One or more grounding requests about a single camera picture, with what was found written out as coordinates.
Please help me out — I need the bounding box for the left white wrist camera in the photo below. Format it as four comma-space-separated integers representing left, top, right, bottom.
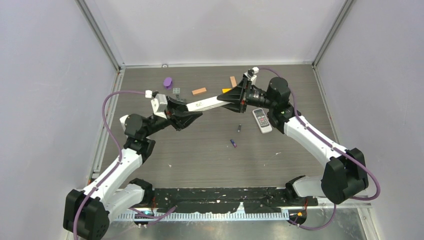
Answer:
145, 90, 168, 119

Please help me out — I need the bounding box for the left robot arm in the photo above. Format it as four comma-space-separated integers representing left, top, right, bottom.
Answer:
63, 94, 203, 240

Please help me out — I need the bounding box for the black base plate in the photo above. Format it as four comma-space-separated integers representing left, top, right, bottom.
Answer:
133, 186, 318, 214

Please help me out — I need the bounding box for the slim white remote control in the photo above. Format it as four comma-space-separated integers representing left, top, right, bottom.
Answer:
186, 96, 230, 112

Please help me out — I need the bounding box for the white metronome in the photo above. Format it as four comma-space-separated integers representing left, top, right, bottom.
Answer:
119, 114, 129, 132

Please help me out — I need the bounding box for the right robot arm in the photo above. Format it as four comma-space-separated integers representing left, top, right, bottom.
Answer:
217, 77, 369, 205

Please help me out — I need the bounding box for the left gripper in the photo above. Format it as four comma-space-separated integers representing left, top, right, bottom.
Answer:
143, 96, 202, 138

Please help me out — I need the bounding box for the large white remote control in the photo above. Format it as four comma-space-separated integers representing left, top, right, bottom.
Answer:
252, 108, 272, 134

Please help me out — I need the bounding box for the purple cap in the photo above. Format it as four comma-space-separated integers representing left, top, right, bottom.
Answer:
163, 77, 173, 89

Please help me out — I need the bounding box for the grey lego baseplate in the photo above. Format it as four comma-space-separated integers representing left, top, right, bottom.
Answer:
172, 87, 181, 94

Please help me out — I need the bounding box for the purple battery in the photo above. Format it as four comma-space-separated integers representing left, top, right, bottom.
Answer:
230, 139, 237, 148

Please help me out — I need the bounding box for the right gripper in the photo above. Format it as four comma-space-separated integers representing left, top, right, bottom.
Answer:
217, 78, 275, 114

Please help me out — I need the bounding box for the thin wooden stick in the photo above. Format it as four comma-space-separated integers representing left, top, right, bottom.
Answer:
230, 76, 238, 88

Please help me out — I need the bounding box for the wooden block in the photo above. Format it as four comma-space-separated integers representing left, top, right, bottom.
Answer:
191, 87, 207, 96

